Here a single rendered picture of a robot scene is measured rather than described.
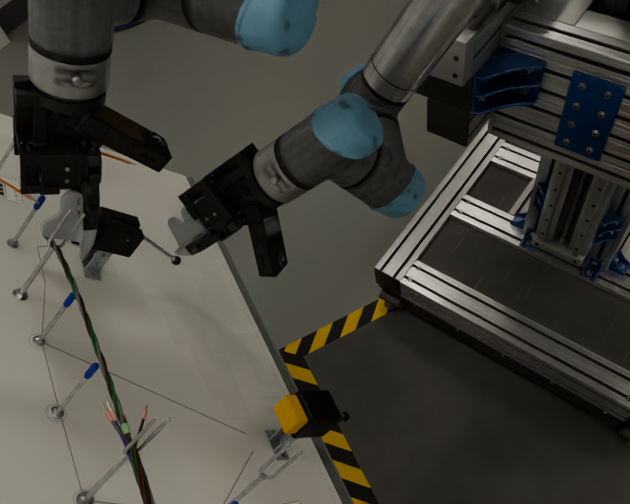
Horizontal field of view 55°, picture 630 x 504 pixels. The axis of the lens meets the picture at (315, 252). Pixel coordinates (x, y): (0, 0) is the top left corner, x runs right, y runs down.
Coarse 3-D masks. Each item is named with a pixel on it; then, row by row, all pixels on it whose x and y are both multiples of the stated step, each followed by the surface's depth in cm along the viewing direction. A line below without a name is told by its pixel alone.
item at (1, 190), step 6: (6, 180) 85; (12, 180) 86; (0, 186) 83; (6, 186) 84; (18, 186) 86; (0, 192) 82; (6, 192) 83; (12, 192) 84; (18, 192) 85; (6, 198) 82; (12, 198) 83; (18, 198) 84
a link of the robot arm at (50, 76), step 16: (32, 48) 57; (32, 64) 58; (48, 64) 56; (64, 64) 56; (96, 64) 58; (32, 80) 59; (48, 80) 58; (64, 80) 58; (80, 80) 57; (96, 80) 59; (64, 96) 59; (80, 96) 59; (96, 96) 60
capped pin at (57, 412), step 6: (90, 366) 61; (96, 366) 61; (90, 372) 61; (84, 378) 62; (78, 384) 62; (72, 390) 63; (72, 396) 63; (66, 402) 63; (54, 408) 64; (60, 408) 64; (54, 414) 64; (60, 414) 64
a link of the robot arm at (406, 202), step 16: (384, 128) 78; (384, 144) 75; (400, 144) 78; (384, 160) 73; (400, 160) 76; (368, 176) 72; (384, 176) 74; (400, 176) 75; (416, 176) 78; (352, 192) 75; (368, 192) 75; (384, 192) 75; (400, 192) 76; (416, 192) 78; (384, 208) 78; (400, 208) 78
